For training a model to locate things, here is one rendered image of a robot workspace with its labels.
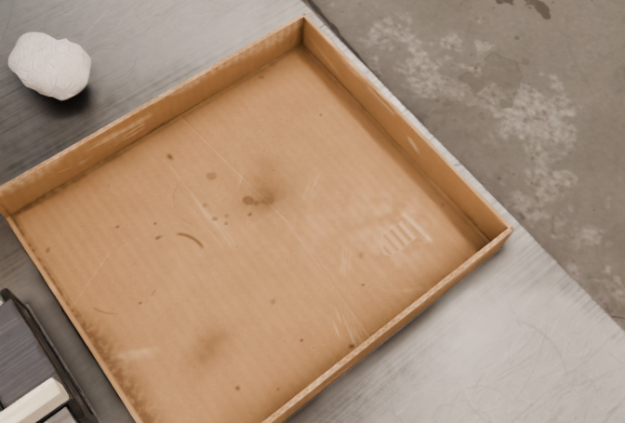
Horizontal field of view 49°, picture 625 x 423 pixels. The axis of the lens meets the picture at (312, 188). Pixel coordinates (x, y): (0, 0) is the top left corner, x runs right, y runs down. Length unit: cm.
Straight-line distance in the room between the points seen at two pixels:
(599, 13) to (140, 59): 150
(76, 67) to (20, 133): 7
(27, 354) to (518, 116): 137
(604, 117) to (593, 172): 16
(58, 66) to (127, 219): 15
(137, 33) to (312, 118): 19
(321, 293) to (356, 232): 6
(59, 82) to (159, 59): 9
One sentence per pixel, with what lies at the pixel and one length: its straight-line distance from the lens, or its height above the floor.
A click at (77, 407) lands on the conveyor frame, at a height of 88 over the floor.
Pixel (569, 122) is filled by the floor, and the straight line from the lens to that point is 173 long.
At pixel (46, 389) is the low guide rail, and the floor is 92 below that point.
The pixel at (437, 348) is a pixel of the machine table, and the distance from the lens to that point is 54.
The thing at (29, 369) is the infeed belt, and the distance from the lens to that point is 49.
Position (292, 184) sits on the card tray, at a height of 83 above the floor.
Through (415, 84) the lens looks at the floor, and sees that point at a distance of 168.
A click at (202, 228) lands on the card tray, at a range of 55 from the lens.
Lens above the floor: 134
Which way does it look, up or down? 63 degrees down
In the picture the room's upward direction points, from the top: 6 degrees clockwise
